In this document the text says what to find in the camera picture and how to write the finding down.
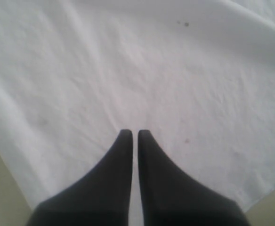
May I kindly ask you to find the white t-shirt red lettering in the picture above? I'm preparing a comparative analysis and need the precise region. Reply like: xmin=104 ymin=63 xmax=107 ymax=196
xmin=0 ymin=0 xmax=275 ymax=226

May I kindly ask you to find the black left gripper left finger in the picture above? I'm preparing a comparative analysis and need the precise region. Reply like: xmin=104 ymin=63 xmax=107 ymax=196
xmin=27 ymin=129 xmax=133 ymax=226

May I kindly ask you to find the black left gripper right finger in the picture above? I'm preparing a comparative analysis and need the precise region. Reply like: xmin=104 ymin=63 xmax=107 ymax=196
xmin=138 ymin=130 xmax=249 ymax=226

